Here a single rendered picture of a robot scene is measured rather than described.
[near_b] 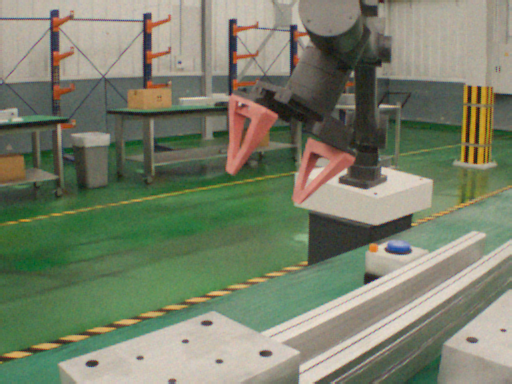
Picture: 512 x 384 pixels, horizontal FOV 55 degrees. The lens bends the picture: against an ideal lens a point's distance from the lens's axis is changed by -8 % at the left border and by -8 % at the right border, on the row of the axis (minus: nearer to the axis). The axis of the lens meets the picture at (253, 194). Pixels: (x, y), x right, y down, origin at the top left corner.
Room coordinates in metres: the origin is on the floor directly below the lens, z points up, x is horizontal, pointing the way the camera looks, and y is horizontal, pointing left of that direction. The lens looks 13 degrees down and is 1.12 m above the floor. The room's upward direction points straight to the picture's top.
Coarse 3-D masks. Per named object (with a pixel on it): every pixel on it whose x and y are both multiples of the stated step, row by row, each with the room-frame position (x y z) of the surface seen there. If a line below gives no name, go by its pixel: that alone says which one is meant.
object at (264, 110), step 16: (240, 96) 0.54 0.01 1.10; (256, 96) 0.56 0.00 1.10; (272, 96) 0.56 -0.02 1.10; (240, 112) 0.55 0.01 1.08; (256, 112) 0.51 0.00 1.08; (272, 112) 0.51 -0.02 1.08; (288, 112) 0.57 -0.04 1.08; (240, 128) 0.55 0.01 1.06; (256, 128) 0.51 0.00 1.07; (256, 144) 0.52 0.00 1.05; (240, 160) 0.52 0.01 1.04
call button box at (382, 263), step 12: (372, 252) 0.81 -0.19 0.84; (384, 252) 0.81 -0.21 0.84; (396, 252) 0.80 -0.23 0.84; (408, 252) 0.80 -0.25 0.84; (420, 252) 0.81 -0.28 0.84; (372, 264) 0.81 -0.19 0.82; (384, 264) 0.79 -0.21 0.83; (396, 264) 0.78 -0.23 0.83; (408, 264) 0.77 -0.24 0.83; (372, 276) 0.81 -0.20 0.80
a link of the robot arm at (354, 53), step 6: (366, 30) 0.56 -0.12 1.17; (366, 36) 0.56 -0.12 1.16; (360, 42) 0.56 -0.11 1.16; (306, 48) 0.58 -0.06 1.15; (354, 48) 0.55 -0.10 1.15; (360, 48) 0.56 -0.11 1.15; (330, 54) 0.55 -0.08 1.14; (336, 54) 0.55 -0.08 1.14; (342, 54) 0.55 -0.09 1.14; (348, 54) 0.55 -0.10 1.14; (354, 54) 0.56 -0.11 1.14; (360, 54) 0.57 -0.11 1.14; (342, 60) 0.55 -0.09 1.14; (348, 60) 0.55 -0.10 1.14; (354, 60) 0.56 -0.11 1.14; (336, 66) 0.56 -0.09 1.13; (348, 66) 0.56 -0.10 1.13; (354, 66) 0.57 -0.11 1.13
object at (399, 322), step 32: (448, 256) 0.72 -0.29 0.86; (480, 256) 0.81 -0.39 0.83; (384, 288) 0.60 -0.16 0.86; (416, 288) 0.66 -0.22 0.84; (448, 288) 0.59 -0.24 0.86; (480, 288) 0.64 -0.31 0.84; (320, 320) 0.52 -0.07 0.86; (352, 320) 0.55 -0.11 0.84; (384, 320) 0.51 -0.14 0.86; (416, 320) 0.52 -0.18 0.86; (448, 320) 0.58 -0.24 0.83; (320, 352) 0.49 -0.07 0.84; (352, 352) 0.44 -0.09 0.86; (384, 352) 0.48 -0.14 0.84; (416, 352) 0.53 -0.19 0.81
